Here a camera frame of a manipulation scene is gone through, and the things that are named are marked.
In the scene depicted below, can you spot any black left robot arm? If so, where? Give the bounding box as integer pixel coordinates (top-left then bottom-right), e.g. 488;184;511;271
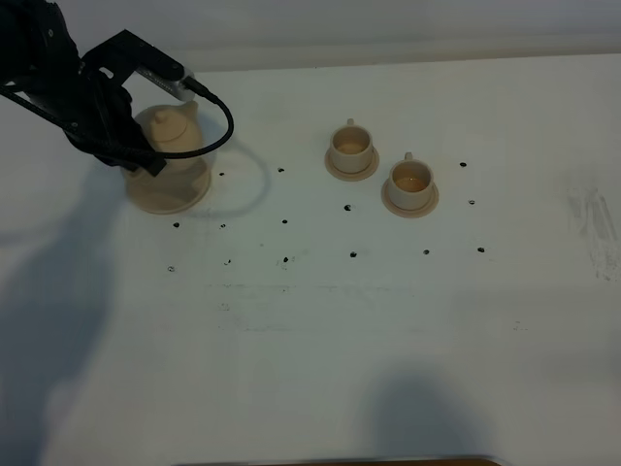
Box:
1;1;184;175

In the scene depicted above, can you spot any beige teapot saucer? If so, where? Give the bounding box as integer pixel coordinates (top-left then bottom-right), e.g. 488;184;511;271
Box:
121;157;212;215

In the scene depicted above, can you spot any beige teacup near right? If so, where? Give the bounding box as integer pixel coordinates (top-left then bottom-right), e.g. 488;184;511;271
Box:
387;152;434;211

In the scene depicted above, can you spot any black left camera cable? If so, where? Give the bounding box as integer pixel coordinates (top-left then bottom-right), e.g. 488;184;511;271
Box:
0;77;236;161

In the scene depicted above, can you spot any beige saucer far left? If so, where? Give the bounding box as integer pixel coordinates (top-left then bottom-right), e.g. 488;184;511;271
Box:
324;149;379;182

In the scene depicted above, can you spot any beige saucer near right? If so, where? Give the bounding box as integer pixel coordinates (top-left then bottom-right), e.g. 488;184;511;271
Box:
381;180;440;218

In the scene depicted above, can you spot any beige ceramic teapot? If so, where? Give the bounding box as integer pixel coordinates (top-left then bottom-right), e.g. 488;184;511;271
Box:
121;100;208;205

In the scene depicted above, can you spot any beige teacup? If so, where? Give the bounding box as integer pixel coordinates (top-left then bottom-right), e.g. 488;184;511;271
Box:
329;118;373;175
387;152;434;211

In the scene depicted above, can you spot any beige teacup far left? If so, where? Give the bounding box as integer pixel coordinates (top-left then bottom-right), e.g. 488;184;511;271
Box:
329;118;373;175

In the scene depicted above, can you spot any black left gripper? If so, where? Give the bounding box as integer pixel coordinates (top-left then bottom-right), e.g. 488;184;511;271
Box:
28;30;184;176

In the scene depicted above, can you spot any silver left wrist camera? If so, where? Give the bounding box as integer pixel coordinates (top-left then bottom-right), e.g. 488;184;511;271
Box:
136;68;195;102

